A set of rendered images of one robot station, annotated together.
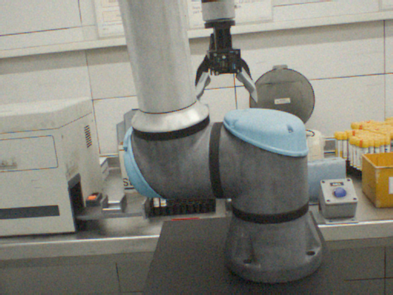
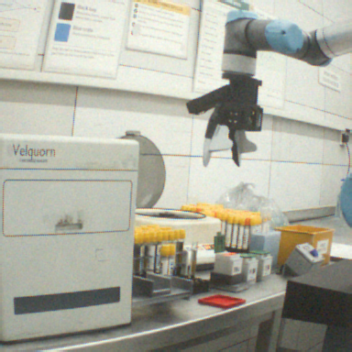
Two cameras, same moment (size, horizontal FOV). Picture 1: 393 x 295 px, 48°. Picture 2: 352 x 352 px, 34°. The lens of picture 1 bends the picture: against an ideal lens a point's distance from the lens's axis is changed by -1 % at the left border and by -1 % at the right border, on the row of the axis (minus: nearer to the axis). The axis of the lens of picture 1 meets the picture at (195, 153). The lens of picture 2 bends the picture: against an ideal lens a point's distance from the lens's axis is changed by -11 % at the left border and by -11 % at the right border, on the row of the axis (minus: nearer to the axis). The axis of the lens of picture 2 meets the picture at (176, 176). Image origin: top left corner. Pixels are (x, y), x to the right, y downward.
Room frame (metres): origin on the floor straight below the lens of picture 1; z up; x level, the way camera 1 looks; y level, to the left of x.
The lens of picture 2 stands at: (0.41, 1.06, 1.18)
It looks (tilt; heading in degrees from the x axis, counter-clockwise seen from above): 3 degrees down; 304
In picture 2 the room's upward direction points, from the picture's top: 4 degrees clockwise
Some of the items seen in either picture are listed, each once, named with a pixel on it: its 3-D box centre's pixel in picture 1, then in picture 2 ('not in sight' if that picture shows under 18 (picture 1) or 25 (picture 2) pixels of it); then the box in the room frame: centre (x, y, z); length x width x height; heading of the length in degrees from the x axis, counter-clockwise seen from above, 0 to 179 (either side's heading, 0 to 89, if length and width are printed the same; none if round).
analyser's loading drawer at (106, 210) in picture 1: (105, 207); (140, 291); (1.04, 0.23, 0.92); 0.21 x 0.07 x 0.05; 85
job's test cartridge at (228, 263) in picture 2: not in sight; (227, 268); (1.05, -0.09, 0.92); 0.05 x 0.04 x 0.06; 177
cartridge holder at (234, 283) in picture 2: (236, 204); (226, 280); (1.05, -0.09, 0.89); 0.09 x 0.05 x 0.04; 177
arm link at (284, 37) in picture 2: not in sight; (280, 37); (0.95, -0.07, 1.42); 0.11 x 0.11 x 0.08; 74
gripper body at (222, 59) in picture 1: (222, 48); (238, 103); (1.05, -0.09, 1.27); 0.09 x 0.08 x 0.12; 3
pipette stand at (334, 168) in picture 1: (323, 180); (264, 252); (1.07, -0.31, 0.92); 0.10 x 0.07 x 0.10; 91
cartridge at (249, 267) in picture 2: not in sight; (244, 269); (1.04, -0.16, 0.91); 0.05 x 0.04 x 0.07; 175
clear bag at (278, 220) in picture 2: not in sight; (266, 214); (1.41, -0.99, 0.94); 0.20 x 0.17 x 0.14; 66
